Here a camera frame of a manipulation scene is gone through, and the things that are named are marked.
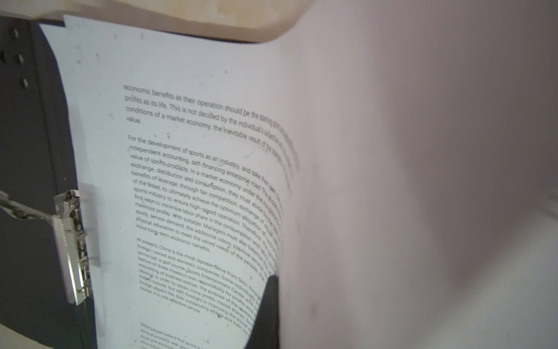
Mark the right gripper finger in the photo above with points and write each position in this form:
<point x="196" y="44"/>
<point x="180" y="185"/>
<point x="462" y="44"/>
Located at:
<point x="265" y="332"/>

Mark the white printed sheet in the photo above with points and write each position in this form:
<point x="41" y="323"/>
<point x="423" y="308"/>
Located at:
<point x="424" y="219"/>
<point x="185" y="157"/>

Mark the black file folder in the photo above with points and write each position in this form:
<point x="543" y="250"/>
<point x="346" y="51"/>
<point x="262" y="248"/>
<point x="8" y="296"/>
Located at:
<point x="37" y="164"/>

